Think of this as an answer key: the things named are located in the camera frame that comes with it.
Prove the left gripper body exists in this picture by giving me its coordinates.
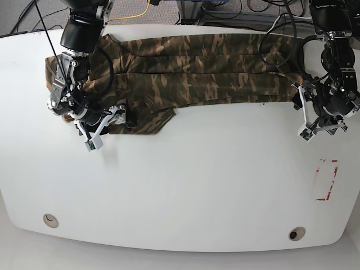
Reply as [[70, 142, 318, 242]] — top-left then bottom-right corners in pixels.
[[291, 81, 348, 134]]

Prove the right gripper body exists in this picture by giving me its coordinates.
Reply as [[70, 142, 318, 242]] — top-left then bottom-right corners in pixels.
[[73, 99, 128, 141]]

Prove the camouflage t-shirt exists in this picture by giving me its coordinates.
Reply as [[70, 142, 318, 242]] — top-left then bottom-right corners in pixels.
[[44, 33, 304, 136]]

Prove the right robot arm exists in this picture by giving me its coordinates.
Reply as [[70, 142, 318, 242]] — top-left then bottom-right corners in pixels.
[[48, 1, 137, 143]]

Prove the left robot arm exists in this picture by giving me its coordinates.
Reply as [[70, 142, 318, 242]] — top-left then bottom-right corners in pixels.
[[292, 1, 359, 142]]

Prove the red tape rectangle marking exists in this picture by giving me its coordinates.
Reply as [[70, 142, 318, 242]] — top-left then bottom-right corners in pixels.
[[312, 159, 339, 201]]

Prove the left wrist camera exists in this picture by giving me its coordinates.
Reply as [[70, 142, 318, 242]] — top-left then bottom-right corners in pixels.
[[298, 127, 315, 143]]

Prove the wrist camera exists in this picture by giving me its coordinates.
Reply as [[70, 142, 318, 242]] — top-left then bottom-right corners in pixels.
[[298, 127, 315, 143], [84, 136, 104, 152]]

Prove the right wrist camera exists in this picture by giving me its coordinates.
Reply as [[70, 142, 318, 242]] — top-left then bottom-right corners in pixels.
[[84, 136, 104, 152]]

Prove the black looped cable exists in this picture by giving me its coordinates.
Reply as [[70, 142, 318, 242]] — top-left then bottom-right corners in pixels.
[[260, 11, 306, 71]]

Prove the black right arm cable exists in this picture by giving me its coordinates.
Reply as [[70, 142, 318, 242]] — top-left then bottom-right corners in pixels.
[[78, 46, 115, 99]]

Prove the white cable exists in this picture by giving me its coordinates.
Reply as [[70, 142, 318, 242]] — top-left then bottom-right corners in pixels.
[[267, 13, 313, 34]]

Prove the yellow cable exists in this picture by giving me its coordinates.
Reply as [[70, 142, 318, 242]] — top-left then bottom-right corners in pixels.
[[108, 0, 149, 23]]

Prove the right table cable grommet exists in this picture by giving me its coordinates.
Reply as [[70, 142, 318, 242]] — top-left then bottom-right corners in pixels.
[[289, 227, 306, 241]]

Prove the table cable grommet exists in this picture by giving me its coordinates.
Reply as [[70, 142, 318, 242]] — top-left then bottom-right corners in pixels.
[[43, 213, 59, 228], [289, 227, 306, 241]]

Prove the left table cable grommet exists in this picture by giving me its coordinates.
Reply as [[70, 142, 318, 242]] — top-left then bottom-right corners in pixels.
[[43, 213, 59, 228]]

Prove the aluminium frame stand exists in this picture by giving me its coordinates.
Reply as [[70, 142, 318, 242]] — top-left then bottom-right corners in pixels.
[[175, 1, 218, 25]]

